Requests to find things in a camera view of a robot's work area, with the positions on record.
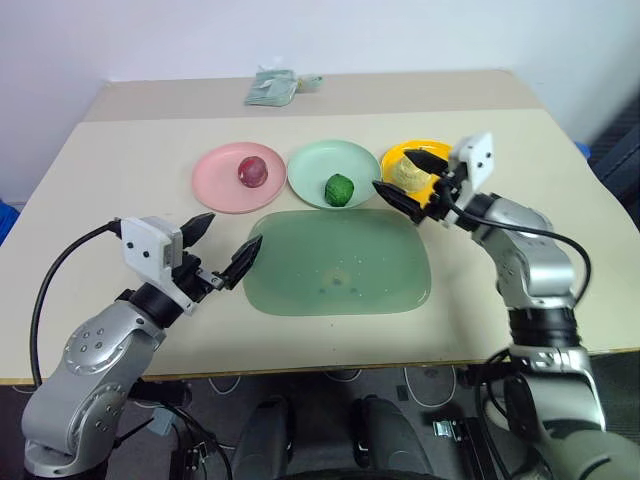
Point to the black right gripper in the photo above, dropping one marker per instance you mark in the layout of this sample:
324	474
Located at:
442	197

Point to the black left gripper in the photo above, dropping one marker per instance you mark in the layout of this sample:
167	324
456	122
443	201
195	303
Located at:
192	280

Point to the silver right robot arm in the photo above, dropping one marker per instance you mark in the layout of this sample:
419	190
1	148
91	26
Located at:
545	270

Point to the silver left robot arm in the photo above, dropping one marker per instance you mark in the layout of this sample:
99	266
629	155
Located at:
90	360

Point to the pale yellow round item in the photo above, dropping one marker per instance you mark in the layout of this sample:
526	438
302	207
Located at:
407	175

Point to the round yellow plate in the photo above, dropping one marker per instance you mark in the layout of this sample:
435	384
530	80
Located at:
390	157

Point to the round pink plate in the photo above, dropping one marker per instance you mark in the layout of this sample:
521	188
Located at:
215	180

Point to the green round item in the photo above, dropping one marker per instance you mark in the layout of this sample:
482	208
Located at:
339	190

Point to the red round item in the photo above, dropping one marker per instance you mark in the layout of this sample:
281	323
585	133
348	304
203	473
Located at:
253	171

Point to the round light green plate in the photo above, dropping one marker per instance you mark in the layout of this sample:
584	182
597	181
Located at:
310	167

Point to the large green rectangular tray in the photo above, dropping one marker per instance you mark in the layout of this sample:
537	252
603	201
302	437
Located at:
340	260

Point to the small pale green wrapper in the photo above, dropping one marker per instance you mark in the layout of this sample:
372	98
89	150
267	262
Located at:
310	83

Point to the folded green cloth packet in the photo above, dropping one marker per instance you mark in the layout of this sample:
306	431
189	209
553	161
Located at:
270	89

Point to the small blue object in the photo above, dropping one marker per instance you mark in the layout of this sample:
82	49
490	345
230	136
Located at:
583	151

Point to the small grey box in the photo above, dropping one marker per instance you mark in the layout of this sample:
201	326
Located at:
162	421

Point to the dark rounded robot leg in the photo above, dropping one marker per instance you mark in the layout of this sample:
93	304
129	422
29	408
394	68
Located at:
390	440
265	440

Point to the dark office chair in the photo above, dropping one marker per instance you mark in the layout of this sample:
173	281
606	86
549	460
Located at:
620	145

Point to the blue bin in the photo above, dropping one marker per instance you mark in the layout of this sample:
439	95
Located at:
7	222

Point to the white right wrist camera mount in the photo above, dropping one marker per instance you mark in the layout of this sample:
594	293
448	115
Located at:
477	155

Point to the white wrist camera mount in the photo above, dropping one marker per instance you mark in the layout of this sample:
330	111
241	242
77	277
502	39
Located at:
477	155
145	245

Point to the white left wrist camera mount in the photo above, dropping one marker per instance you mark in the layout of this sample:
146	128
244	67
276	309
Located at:
145	245

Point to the silver metal bracket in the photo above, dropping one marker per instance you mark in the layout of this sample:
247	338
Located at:
447	430

